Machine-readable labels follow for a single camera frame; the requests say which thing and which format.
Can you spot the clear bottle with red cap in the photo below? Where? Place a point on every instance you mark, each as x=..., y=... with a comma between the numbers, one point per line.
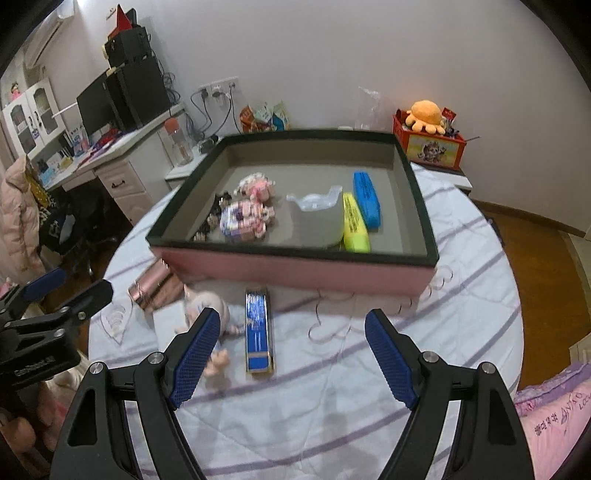
x=179, y=143

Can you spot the small pink figurine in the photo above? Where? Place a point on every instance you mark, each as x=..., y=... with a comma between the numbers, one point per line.
x=16, y=90

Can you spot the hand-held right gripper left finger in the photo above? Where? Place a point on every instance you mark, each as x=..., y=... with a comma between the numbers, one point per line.
x=194, y=360

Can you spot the large pink purple block figure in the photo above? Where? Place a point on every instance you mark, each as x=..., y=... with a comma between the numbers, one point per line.
x=244, y=220

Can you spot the black beaded hair clip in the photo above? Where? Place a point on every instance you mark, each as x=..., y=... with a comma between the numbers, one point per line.
x=214, y=217

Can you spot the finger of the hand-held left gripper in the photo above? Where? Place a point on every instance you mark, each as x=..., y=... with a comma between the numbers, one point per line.
x=44, y=284
x=90, y=297

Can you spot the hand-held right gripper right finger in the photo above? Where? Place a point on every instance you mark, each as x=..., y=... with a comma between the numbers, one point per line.
x=392, y=360

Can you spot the black computer tower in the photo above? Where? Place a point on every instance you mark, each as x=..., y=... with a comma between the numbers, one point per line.
x=138, y=92

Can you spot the orange octopus plush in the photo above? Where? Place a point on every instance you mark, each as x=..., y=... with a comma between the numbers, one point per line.
x=425, y=115

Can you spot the white desk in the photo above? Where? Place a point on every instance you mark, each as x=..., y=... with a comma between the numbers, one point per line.
x=129, y=184

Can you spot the pink doll figure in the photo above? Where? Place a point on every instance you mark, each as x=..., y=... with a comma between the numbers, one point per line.
x=214, y=309

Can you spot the rose gold cylinder bottle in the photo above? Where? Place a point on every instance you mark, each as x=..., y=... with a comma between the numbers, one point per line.
x=154, y=286

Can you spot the yellow highlighter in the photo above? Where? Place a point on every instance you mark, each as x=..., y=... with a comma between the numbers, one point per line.
x=355, y=226

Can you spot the clear plastic bag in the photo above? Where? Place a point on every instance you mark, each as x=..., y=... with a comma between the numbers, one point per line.
x=374, y=108

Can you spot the white air conditioner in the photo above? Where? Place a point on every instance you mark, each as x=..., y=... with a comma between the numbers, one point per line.
x=46, y=34

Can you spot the white cat-ear container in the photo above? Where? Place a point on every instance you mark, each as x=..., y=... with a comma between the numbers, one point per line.
x=316, y=226

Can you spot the white wall power outlet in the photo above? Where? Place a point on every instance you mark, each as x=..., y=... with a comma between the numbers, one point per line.
x=219, y=86

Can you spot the snack packets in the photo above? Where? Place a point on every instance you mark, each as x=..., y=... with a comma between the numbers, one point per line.
x=265, y=117

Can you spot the blue gold-edged case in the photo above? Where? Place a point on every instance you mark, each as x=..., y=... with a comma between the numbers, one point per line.
x=259, y=337

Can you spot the small pink block figure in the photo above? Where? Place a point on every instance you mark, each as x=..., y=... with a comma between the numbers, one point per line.
x=256, y=187

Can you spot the white glass-door cabinet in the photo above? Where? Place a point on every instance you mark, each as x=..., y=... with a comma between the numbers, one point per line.
x=27, y=120

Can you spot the blue printed carton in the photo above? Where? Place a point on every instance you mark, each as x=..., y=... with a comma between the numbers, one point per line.
x=77, y=141

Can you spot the blue highlighter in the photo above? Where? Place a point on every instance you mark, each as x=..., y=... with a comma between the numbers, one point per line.
x=368, y=201

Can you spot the black computer monitor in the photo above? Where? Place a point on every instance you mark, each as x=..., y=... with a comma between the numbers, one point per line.
x=94, y=108

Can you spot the pink printed blanket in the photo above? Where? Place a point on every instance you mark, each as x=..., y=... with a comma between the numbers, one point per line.
x=554, y=424

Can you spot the small white box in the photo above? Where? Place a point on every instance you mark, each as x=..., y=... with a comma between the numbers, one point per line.
x=168, y=323

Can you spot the pink box with black rim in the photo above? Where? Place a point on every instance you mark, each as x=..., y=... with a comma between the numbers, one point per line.
x=300, y=272

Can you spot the red printed storage box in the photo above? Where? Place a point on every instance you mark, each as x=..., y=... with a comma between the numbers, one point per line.
x=431, y=150

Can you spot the pink fluffy cloth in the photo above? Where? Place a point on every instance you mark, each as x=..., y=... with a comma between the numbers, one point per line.
x=51, y=401

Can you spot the pink padded jacket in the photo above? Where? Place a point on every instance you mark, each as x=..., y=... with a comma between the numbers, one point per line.
x=18, y=221

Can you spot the black office chair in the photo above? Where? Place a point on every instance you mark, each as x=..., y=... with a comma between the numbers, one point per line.
x=74, y=226

